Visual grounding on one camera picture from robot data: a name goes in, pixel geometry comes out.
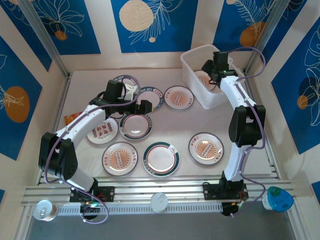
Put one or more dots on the orange sunburst plate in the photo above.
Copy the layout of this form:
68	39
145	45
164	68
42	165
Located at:
179	98
206	148
120	159
202	78

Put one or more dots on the green rimmed white plate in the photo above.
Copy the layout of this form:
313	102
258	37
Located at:
136	127
161	160

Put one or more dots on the white plastic bin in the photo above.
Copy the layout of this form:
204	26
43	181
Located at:
200	97

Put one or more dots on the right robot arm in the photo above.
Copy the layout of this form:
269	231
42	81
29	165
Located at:
232	95

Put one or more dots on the red character white plate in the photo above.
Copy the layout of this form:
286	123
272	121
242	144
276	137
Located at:
103	132

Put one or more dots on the orange snack packet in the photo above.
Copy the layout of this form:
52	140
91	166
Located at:
69	119

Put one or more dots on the silver tin can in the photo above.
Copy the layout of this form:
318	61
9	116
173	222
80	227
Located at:
159	201

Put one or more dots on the blue and white container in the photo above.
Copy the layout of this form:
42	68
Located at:
280	202

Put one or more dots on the aluminium corner post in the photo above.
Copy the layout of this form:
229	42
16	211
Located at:
268	37
46	37

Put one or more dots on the aluminium side rail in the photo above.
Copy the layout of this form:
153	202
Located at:
61	100
271	162

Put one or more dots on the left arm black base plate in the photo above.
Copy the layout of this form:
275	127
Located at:
107	193

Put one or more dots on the aluminium rail frame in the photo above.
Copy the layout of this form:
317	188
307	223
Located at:
175	187

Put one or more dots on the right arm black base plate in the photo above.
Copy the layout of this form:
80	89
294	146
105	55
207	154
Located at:
210	192

